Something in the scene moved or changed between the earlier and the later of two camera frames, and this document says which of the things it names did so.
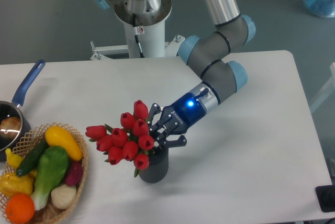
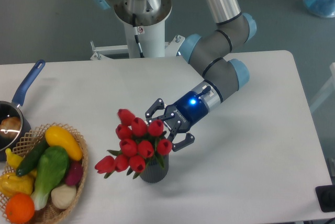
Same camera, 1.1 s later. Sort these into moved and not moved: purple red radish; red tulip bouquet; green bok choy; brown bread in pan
Moved: red tulip bouquet
Not moved: purple red radish; green bok choy; brown bread in pan
